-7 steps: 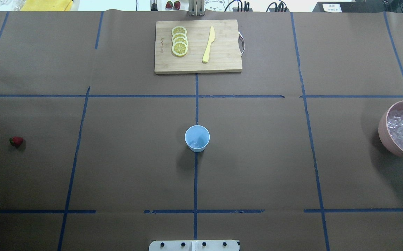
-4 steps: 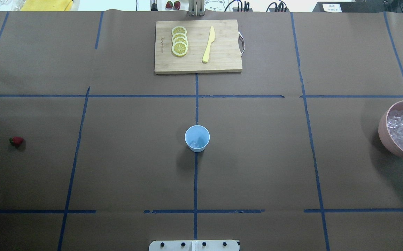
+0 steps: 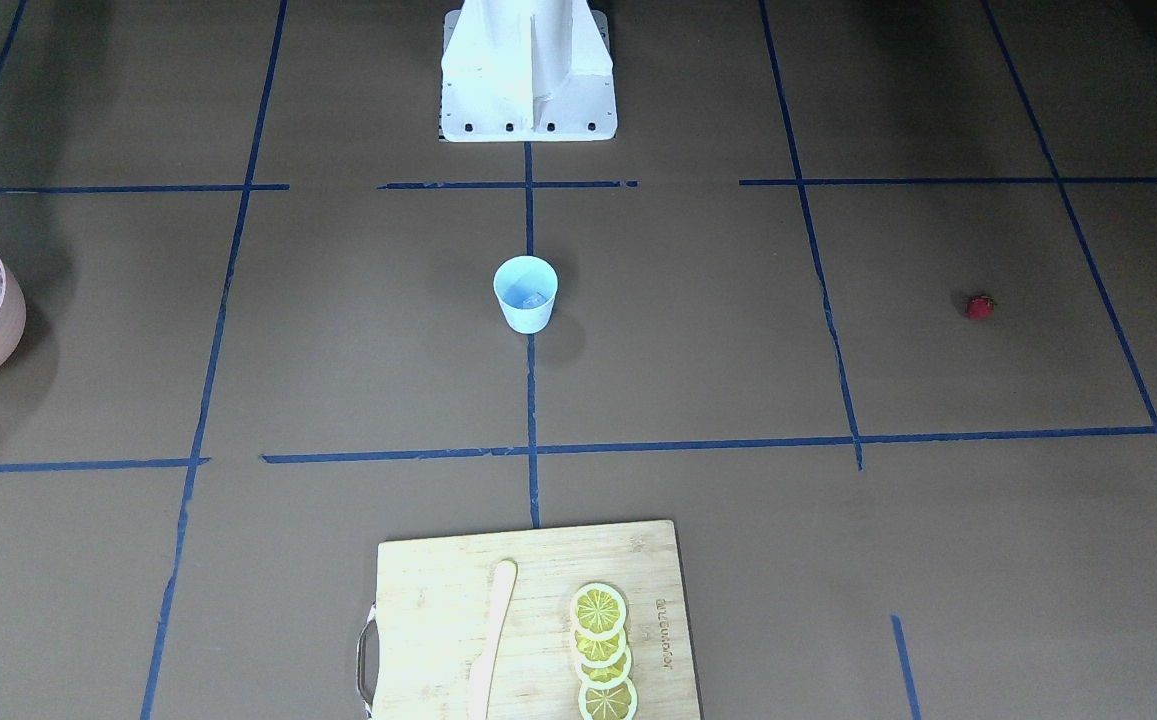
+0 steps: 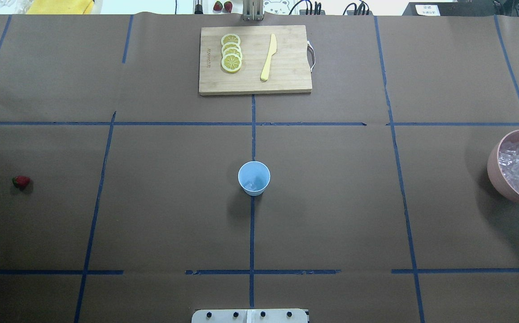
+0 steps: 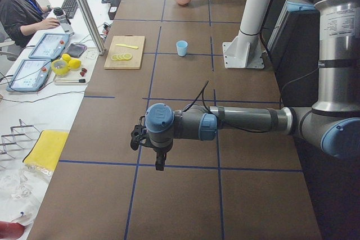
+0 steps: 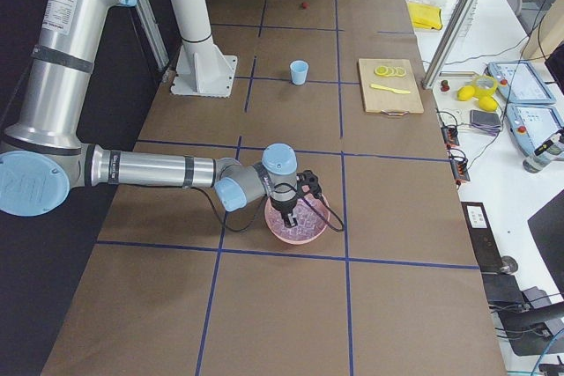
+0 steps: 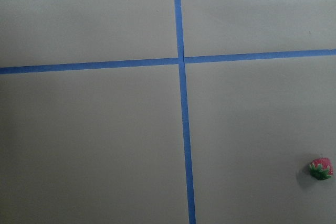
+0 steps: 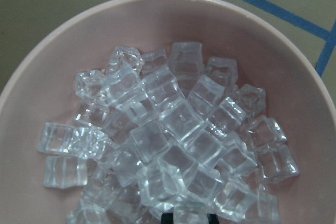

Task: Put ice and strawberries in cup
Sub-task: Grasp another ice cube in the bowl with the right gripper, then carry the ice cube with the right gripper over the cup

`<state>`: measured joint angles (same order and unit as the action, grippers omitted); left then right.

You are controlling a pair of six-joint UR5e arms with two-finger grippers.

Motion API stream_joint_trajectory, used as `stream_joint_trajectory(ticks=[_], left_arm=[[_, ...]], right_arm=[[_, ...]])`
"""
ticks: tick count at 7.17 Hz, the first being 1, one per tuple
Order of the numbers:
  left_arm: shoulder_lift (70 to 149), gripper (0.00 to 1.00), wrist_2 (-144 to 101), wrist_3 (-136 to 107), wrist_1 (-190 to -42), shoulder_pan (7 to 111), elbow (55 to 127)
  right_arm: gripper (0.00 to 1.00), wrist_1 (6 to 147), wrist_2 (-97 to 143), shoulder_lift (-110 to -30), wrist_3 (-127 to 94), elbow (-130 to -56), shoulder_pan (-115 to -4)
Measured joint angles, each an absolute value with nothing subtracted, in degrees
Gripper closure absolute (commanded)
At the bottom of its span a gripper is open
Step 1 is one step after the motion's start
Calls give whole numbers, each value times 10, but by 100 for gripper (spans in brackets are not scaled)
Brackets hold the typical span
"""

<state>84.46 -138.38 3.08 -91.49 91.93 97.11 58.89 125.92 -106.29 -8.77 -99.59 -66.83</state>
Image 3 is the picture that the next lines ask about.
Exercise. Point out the red strawberry with green leaves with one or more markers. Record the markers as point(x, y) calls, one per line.
point(980, 307)

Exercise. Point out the light blue plastic cup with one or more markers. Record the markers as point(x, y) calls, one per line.
point(517, 277)

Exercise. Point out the bamboo cutting board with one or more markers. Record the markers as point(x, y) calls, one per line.
point(427, 622)

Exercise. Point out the pale yellow plastic knife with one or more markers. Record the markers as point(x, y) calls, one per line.
point(482, 670)

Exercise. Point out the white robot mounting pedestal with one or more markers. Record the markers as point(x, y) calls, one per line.
point(527, 71)

